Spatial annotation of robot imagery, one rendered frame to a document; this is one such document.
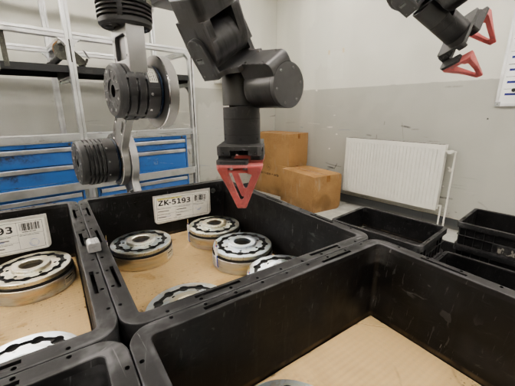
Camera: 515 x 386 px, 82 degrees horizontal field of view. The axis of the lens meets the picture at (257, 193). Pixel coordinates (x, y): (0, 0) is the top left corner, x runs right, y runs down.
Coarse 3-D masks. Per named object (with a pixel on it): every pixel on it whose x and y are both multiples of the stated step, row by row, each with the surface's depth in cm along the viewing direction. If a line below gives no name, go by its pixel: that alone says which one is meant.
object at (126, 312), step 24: (144, 192) 58; (312, 216) 45; (360, 240) 37; (288, 264) 31; (120, 288) 27; (216, 288) 27; (120, 312) 24; (144, 312) 24; (168, 312) 24; (120, 336) 24
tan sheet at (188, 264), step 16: (176, 240) 60; (176, 256) 54; (192, 256) 54; (208, 256) 54; (128, 272) 49; (144, 272) 49; (160, 272) 49; (176, 272) 49; (192, 272) 49; (208, 272) 49; (128, 288) 44; (144, 288) 44; (160, 288) 44; (144, 304) 41
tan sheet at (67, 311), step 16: (80, 288) 44; (32, 304) 41; (48, 304) 41; (64, 304) 41; (80, 304) 41; (0, 320) 38; (16, 320) 38; (32, 320) 38; (48, 320) 38; (64, 320) 38; (80, 320) 38; (0, 336) 35; (16, 336) 35
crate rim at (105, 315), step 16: (16, 208) 49; (32, 208) 49; (48, 208) 50; (80, 224) 42; (80, 240) 40; (80, 256) 33; (96, 256) 33; (96, 272) 30; (96, 288) 29; (96, 304) 25; (112, 304) 25; (96, 320) 23; (112, 320) 23; (80, 336) 21; (96, 336) 21; (112, 336) 22; (32, 352) 20; (48, 352) 20; (64, 352) 20; (0, 368) 19; (16, 368) 19
